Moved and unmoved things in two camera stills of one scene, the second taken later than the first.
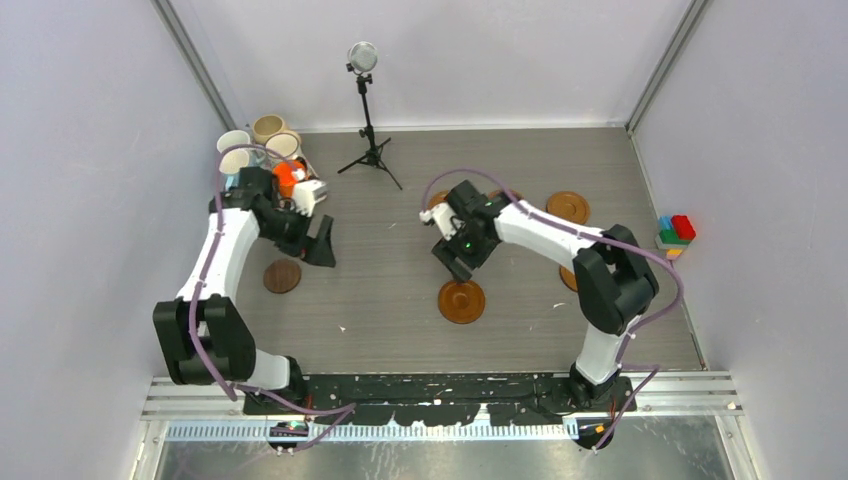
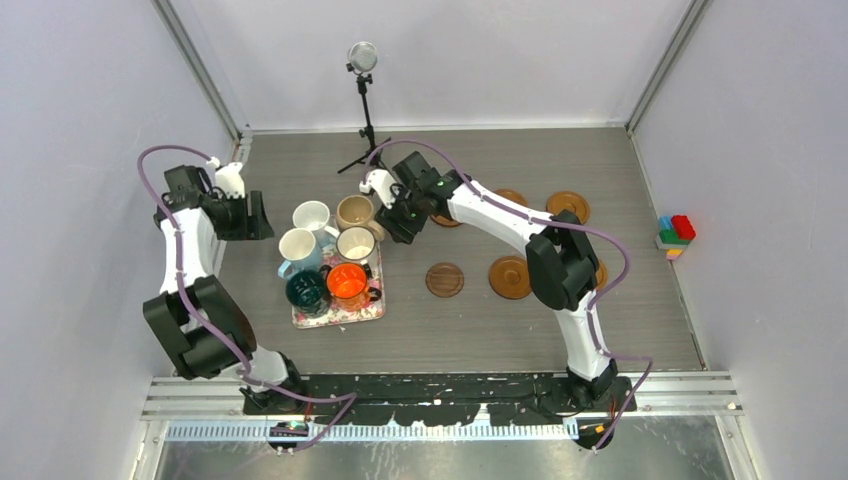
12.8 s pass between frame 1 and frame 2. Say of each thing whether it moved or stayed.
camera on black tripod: stayed
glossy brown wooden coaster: moved
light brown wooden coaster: stayed
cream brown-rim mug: moved
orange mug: moved
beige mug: moved
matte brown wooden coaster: moved
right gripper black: moved
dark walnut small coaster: moved
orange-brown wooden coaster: stayed
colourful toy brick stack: stayed
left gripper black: moved
